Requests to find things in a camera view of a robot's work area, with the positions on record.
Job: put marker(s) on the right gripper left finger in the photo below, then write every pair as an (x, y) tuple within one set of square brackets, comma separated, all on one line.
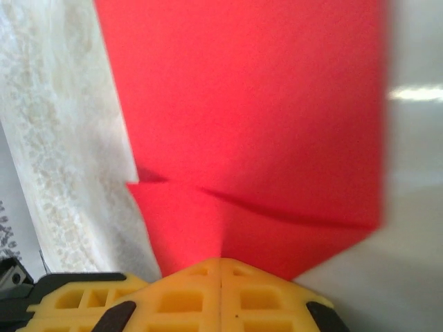
[(180, 304)]

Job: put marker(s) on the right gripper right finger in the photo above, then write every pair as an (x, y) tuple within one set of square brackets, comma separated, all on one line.
[(263, 304)]

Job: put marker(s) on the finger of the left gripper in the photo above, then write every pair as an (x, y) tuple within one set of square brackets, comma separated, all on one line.
[(69, 304)]

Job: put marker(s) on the red square paper sheet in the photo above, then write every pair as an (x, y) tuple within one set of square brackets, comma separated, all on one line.
[(249, 121)]

